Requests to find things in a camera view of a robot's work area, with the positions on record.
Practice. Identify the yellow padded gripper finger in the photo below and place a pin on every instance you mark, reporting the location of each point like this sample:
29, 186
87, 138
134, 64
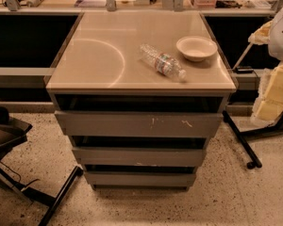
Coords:
262, 35
268, 106

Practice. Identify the grey bottom drawer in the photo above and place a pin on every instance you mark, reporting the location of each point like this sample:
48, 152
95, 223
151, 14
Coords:
118, 179

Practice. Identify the grey drawer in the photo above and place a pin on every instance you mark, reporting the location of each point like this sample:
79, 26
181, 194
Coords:
139, 157
118, 179
131, 124

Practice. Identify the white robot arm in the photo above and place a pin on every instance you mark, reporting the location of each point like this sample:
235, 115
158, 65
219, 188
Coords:
275, 45

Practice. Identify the grey drawer cabinet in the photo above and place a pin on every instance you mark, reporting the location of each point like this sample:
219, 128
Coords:
101, 71

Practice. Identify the grey middle drawer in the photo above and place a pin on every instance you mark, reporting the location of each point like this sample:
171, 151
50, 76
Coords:
139, 157

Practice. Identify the grey top drawer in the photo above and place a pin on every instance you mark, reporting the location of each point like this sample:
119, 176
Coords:
131, 124

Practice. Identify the black stand right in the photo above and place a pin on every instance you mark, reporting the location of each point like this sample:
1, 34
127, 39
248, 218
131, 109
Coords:
243, 137

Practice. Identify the white rod with black base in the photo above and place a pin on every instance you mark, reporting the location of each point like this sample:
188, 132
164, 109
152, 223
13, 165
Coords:
241, 58

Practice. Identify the white bowl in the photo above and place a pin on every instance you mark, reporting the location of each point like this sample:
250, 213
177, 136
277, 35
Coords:
195, 48

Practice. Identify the clear plastic water bottle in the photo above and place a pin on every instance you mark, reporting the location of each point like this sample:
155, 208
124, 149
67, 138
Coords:
162, 62

